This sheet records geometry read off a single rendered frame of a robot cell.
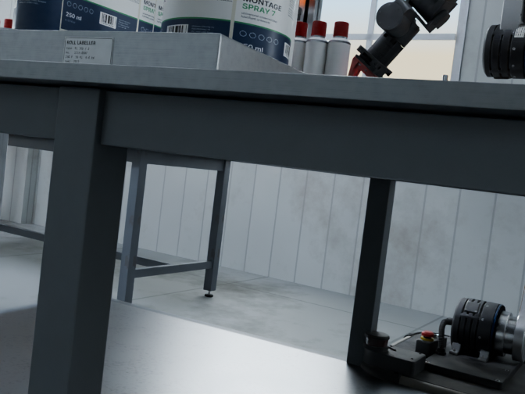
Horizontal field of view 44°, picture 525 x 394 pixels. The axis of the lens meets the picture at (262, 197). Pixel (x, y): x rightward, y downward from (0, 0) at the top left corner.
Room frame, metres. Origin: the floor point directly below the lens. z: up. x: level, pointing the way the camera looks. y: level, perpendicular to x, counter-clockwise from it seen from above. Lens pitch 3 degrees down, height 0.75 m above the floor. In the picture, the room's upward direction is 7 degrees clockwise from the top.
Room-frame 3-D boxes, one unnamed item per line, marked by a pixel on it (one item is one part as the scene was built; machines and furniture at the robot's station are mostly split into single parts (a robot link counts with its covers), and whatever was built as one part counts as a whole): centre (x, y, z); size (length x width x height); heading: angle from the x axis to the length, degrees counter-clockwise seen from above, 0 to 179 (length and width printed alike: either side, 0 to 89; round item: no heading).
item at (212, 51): (1.16, 0.27, 0.86); 0.80 x 0.67 x 0.05; 63
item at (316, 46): (1.48, -0.08, 0.98); 0.05 x 0.05 x 0.20
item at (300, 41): (1.51, -0.04, 0.98); 0.05 x 0.05 x 0.20
